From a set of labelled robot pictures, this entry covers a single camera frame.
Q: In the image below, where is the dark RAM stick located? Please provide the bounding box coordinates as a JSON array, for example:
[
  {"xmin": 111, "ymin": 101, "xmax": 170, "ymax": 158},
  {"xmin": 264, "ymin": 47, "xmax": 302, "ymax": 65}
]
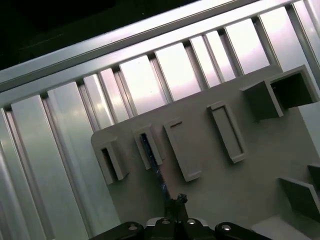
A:
[{"xmin": 140, "ymin": 133, "xmax": 176, "ymax": 203}]

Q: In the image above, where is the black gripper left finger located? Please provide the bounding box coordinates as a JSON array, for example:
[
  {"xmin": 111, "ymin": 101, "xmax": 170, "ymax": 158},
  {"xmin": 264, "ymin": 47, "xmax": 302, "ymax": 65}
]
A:
[{"xmin": 92, "ymin": 197, "xmax": 179, "ymax": 240}]

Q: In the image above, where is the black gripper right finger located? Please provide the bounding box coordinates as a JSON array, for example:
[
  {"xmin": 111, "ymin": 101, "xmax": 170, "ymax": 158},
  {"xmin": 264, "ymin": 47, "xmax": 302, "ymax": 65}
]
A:
[{"xmin": 178, "ymin": 193, "xmax": 254, "ymax": 240}]

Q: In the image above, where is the grey parts rack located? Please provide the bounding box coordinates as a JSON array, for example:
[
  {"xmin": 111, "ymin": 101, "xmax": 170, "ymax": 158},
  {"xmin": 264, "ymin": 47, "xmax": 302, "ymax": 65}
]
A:
[{"xmin": 91, "ymin": 63, "xmax": 320, "ymax": 240}]

